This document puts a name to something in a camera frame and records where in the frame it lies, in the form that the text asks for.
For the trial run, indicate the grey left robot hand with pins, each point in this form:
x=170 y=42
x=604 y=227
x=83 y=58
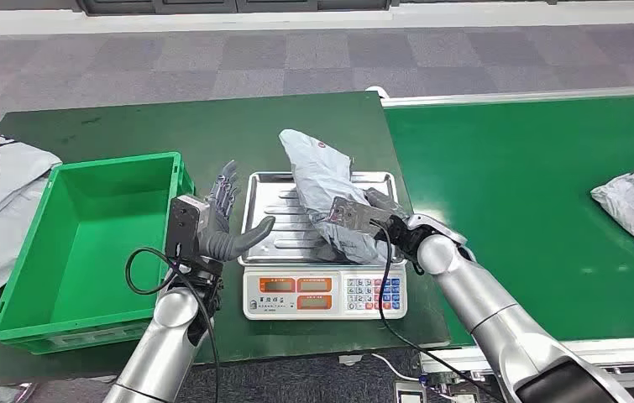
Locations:
x=222 y=244

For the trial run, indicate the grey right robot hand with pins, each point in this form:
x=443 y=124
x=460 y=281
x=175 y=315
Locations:
x=386 y=203

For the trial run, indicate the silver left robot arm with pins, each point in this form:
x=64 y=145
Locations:
x=172 y=333

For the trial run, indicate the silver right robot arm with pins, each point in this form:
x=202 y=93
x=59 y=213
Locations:
x=489 y=311

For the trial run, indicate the white conveyor end cap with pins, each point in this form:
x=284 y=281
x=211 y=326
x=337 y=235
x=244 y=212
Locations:
x=378 y=90

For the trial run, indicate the green conveyor belt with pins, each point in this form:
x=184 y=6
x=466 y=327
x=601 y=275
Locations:
x=517 y=155

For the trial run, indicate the white electronic scale steel tray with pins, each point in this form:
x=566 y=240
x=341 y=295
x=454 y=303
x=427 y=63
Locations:
x=322 y=289

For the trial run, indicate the green plastic crate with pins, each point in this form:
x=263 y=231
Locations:
x=99 y=233

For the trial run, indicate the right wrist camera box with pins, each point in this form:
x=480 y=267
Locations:
x=355 y=214

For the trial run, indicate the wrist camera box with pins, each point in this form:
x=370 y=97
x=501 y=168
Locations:
x=183 y=228
x=355 y=214

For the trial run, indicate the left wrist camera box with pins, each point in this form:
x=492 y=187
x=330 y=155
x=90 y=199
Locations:
x=183 y=228

